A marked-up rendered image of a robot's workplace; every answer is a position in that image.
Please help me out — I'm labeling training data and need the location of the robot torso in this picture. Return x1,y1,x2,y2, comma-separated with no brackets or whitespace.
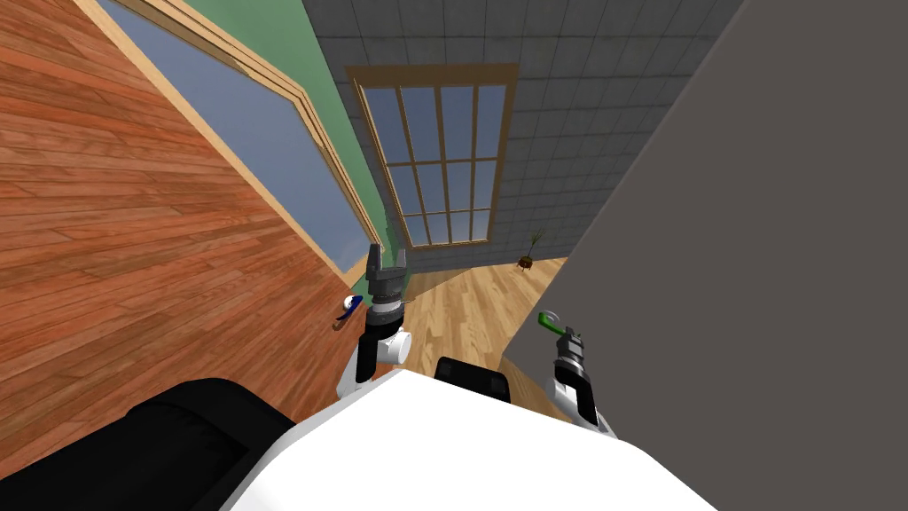
219,357,719,511

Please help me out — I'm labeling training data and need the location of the blue and white door handle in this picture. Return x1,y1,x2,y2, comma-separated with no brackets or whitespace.
333,294,365,332

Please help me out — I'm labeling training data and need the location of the large wood-framed window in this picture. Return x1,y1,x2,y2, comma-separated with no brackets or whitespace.
74,0,387,278

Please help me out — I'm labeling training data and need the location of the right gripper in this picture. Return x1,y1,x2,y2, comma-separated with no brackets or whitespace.
555,327,587,359

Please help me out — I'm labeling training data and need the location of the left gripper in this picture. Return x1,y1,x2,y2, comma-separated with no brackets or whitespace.
364,242,410,306

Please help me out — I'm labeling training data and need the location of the wood-framed grid window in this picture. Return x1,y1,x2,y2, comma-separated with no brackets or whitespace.
344,63,521,251

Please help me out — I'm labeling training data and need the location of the small potted plant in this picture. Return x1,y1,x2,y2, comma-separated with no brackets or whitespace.
516,228,546,273

